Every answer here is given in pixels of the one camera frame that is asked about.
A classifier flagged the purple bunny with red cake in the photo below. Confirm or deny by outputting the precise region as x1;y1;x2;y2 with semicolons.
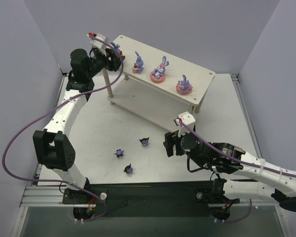
132;51;144;74

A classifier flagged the large bunny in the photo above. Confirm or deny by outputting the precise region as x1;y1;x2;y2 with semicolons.
150;56;169;83

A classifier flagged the purple imp figure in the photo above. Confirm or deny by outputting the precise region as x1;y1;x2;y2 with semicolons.
114;149;124;158

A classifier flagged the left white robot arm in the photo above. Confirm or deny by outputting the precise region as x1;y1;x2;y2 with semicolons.
33;47;125;191

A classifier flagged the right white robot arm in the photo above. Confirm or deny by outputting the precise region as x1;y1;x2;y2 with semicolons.
163;131;296;212

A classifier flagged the light wooden two-tier shelf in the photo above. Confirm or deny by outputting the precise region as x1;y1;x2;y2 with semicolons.
108;35;216;131

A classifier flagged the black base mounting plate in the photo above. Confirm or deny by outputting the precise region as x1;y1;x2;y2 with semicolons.
62;180;240;217

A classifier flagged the black-headed figure purple bow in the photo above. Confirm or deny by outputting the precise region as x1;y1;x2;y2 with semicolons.
139;137;149;147

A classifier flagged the black imp figure front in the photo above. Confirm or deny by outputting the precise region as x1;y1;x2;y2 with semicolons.
123;164;133;174

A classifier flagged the black loop cable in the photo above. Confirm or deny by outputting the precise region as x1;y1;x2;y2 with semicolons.
186;154;213;173

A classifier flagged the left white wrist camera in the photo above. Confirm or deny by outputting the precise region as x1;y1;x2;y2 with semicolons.
87;32;109;56

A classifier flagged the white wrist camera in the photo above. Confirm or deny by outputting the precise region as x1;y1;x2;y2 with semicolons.
87;32;109;56
174;112;195;137

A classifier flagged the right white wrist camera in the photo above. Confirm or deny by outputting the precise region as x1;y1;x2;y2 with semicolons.
174;112;195;137

